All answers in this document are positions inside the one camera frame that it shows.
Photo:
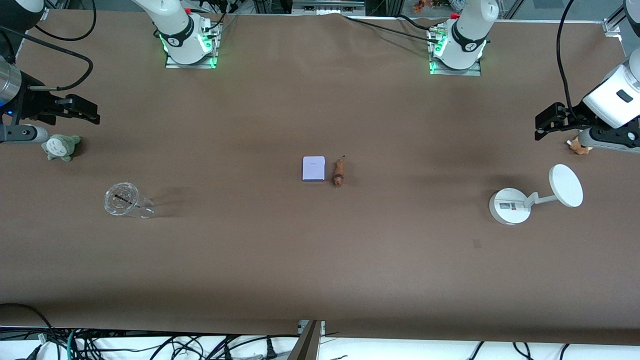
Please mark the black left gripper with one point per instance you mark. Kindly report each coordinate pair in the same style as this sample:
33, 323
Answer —
571, 116

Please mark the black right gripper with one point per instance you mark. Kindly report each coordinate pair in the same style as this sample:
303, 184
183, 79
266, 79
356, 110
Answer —
34, 104

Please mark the brown lion statue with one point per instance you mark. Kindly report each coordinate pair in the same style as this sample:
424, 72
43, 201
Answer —
339, 174

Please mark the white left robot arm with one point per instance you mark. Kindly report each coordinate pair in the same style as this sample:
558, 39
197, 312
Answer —
467, 30

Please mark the small orange-brown plush toy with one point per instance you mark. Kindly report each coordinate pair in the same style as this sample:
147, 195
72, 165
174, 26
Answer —
576, 146

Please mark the grey-green totoro plush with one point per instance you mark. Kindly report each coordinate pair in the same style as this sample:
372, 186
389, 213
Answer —
59, 147

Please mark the thin black stick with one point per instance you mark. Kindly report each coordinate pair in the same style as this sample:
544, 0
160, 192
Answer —
125, 198

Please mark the clear plastic cup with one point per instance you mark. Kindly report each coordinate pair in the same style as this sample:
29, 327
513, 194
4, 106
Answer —
122, 200

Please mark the small orange figure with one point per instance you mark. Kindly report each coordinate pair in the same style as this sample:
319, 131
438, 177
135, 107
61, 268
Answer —
419, 6

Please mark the brown table cover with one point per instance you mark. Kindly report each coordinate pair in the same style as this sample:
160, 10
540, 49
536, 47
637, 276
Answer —
320, 260

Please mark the black power plug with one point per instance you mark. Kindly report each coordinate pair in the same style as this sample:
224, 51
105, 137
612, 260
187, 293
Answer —
270, 350

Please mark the brown support beam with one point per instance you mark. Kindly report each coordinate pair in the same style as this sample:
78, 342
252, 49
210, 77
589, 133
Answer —
305, 347

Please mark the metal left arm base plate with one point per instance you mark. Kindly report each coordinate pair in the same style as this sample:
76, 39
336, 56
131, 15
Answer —
475, 72

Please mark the aluminium corner bracket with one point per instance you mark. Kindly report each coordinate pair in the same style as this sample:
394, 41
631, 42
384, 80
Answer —
45, 14
612, 27

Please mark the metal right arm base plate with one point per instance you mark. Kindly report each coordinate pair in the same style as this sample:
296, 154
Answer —
212, 47

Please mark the grey metal rail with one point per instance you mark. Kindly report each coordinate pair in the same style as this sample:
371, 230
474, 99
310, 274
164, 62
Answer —
327, 6

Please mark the silver metal bracket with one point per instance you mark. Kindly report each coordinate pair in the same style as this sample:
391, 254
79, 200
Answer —
322, 327

